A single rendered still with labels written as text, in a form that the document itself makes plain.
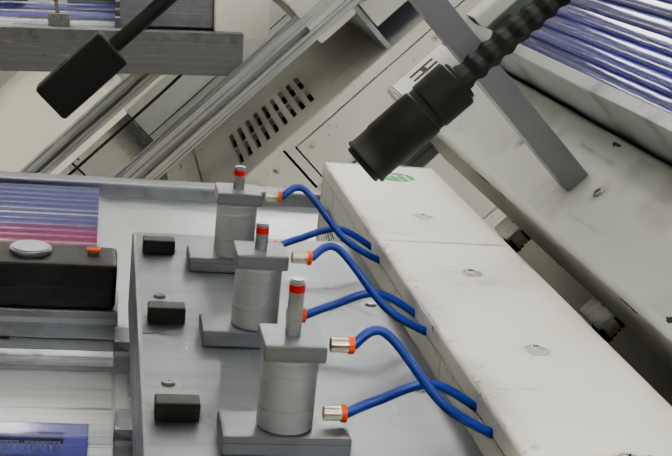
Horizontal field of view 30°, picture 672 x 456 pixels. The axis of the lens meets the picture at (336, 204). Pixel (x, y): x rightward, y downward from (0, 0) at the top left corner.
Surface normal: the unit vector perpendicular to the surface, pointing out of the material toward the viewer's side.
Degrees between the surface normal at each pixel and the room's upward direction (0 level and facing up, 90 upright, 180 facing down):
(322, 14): 90
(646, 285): 90
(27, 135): 90
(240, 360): 44
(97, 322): 90
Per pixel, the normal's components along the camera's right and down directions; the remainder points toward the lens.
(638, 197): -0.64, -0.71
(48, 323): 0.17, 0.26
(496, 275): 0.10, -0.96
